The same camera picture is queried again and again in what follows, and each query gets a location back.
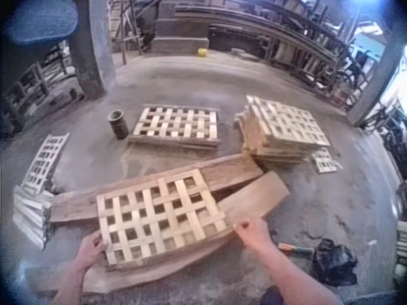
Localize person's right hand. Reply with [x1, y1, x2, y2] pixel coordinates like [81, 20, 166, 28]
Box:
[233, 218, 273, 252]

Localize person's left hand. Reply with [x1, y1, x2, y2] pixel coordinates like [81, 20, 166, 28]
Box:
[74, 229, 109, 271]

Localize pale wooden lattice panel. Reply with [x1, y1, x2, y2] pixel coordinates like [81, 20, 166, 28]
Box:
[95, 168, 228, 266]

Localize pile of wooden slats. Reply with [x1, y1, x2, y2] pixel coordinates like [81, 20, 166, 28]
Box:
[11, 186, 55, 252]

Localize curved light wooden plank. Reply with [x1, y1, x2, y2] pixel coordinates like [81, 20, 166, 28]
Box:
[30, 171, 291, 295]

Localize long dark wooden plank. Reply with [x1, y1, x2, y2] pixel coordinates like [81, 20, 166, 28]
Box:
[50, 153, 265, 224]

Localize black plastic bag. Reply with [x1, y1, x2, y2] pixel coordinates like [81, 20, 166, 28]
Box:
[311, 238, 359, 287]

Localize narrow white lattice panel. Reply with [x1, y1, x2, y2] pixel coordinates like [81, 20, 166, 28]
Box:
[21, 132, 71, 195]

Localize stack of wooden lattice panels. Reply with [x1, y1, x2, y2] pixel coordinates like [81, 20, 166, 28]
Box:
[235, 95, 332, 165]

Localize small wooden lattice piece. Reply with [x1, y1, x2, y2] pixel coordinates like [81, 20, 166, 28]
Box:
[310, 147, 343, 174]

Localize dark cylindrical container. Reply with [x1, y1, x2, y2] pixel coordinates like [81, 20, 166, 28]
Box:
[107, 109, 130, 140]

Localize dark wooden railing frames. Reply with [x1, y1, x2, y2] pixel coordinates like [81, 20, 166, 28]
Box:
[0, 41, 86, 137]

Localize black wrought iron frames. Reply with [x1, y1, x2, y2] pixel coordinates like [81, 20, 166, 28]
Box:
[362, 98, 407, 179]

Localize heap of dark wooden furniture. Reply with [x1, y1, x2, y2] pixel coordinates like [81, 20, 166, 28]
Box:
[208, 0, 366, 96]

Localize slanted grey concrete pillar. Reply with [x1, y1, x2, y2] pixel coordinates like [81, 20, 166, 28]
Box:
[346, 18, 407, 128]

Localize hammer with red handle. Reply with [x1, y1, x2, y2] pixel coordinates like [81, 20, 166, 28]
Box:
[277, 243, 315, 257]

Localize wooden lattice panel on frame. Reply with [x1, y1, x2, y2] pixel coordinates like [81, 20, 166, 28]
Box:
[127, 104, 222, 151]

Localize wooden ladder frame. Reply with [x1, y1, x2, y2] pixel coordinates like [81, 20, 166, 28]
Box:
[107, 0, 144, 64]

